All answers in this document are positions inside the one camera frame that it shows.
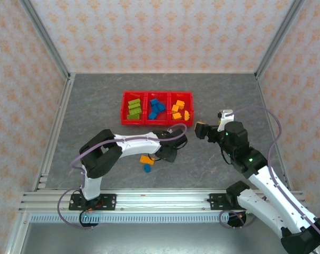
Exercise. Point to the yellow sloped lego brick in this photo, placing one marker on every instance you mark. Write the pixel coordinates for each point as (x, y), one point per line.
(187, 115)

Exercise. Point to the green lego brick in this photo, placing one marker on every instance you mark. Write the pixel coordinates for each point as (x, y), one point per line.
(134, 106)
(134, 101)
(135, 111)
(133, 116)

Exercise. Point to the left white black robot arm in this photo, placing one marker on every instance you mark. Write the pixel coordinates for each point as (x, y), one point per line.
(136, 144)

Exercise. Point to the red plastic bin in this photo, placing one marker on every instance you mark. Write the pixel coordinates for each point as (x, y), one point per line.
(132, 122)
(179, 123)
(156, 122)

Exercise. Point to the small blue lego brick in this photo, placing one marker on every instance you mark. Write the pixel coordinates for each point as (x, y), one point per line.
(147, 168)

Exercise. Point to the large yellow lego brick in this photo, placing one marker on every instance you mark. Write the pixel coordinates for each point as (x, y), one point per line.
(145, 159)

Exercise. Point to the aluminium mounting beam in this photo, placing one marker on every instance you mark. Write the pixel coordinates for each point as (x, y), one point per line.
(162, 201)

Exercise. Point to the grey metal base sheet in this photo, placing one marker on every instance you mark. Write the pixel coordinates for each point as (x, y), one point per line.
(149, 238)

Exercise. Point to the aluminium table side rail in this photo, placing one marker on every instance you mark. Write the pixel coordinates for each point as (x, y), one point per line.
(262, 92)
(56, 132)

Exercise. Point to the aluminium frame post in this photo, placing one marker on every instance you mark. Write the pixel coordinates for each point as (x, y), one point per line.
(47, 39)
(277, 39)

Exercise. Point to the aluminium frame leg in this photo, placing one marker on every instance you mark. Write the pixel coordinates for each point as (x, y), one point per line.
(17, 235)

